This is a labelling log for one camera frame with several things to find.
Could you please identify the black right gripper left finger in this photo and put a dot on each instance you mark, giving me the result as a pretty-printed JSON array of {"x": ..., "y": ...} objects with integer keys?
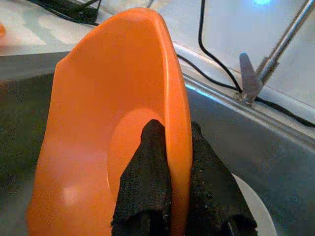
[{"x": 145, "y": 184}]

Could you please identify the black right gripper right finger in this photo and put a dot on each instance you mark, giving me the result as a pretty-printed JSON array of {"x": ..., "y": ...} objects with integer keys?
[{"x": 211, "y": 196}]

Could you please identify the orange plastic bowl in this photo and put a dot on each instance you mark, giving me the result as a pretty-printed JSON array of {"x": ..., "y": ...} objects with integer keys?
[{"x": 98, "y": 98}]

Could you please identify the white plate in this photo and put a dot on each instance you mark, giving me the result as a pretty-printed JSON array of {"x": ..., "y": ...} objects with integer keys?
[{"x": 258, "y": 209}]

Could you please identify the stainless steel sink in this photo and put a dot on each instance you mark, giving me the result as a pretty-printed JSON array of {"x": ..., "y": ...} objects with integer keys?
[{"x": 246, "y": 147}]

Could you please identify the chrome faucet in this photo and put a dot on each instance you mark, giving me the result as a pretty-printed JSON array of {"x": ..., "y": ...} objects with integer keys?
[{"x": 249, "y": 76}]

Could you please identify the black power adapter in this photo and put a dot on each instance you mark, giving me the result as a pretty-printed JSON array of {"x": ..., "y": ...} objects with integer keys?
[{"x": 61, "y": 7}]

